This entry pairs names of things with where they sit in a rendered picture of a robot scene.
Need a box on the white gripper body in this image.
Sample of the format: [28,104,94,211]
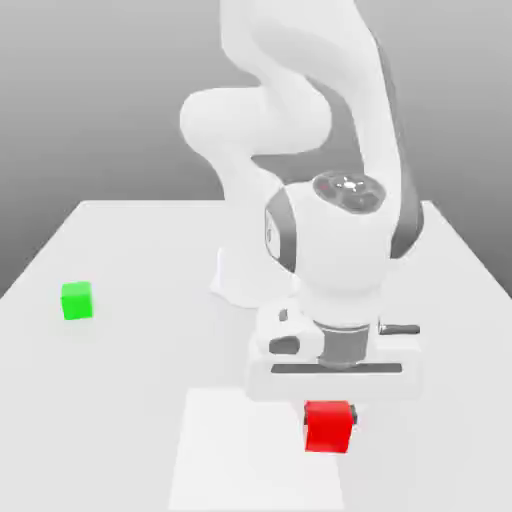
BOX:
[244,337,424,403]

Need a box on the small red cube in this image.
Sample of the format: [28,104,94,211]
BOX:
[303,400,354,455]

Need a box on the small green cube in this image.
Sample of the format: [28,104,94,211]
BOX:
[60,280,94,321]

